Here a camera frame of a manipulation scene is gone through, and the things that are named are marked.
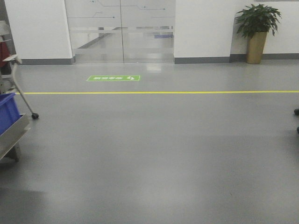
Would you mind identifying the green floor sign sticker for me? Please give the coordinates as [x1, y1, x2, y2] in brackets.
[87, 75, 141, 82]

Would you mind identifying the glass double door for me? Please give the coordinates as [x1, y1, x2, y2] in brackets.
[65, 0, 176, 63]

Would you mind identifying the gold tall planter pot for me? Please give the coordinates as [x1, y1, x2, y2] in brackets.
[246, 32, 268, 64]

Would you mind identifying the blue plastic bin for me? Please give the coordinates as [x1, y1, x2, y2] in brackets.
[0, 93, 21, 134]

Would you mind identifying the green potted plant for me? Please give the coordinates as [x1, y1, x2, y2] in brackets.
[235, 4, 282, 38]

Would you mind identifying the stainless steel cart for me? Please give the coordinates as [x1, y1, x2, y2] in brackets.
[0, 114, 30, 162]

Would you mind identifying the black caster wheel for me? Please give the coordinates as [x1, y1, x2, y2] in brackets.
[293, 108, 299, 116]

